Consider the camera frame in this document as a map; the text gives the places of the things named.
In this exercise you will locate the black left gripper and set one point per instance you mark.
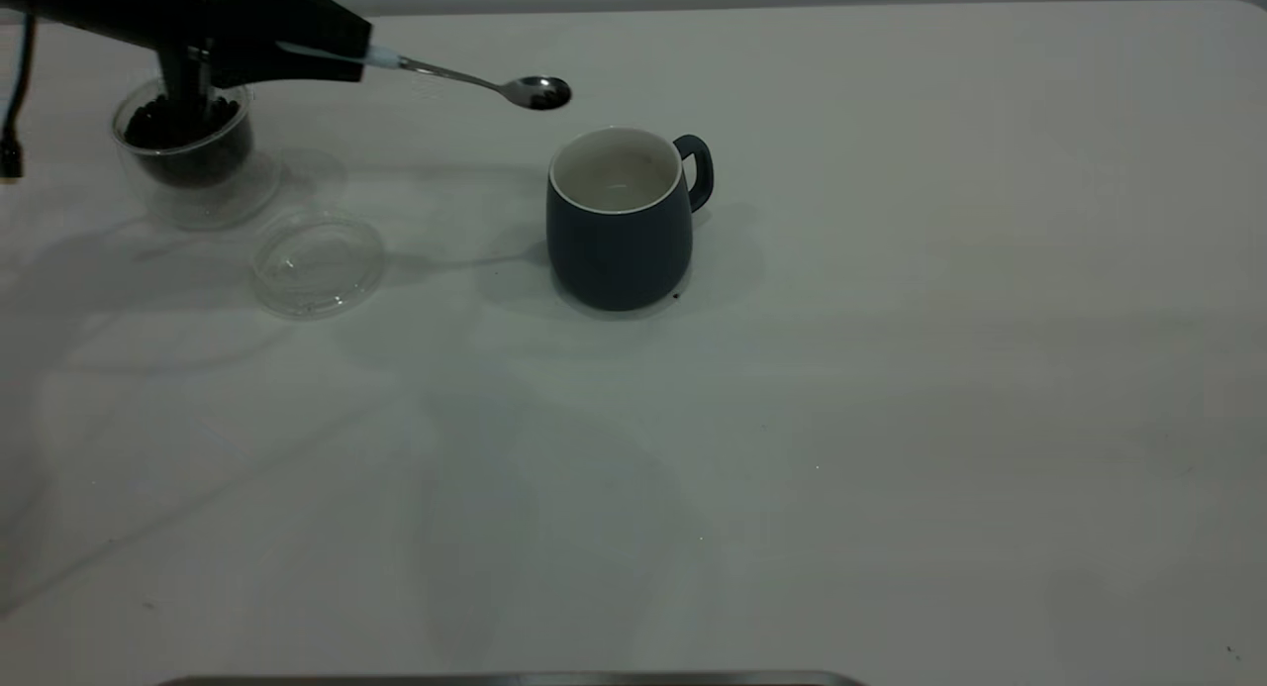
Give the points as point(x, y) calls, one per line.
point(119, 3)

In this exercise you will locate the dark grey ceramic mug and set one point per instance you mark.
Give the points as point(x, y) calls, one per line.
point(619, 255)

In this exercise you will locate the dark coffee beans pile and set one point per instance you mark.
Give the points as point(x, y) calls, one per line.
point(198, 156)

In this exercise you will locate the clear round glass lid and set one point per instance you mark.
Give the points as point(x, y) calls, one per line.
point(317, 270)

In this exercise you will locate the clear double-wall glass cup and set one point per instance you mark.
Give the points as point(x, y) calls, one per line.
point(203, 201)

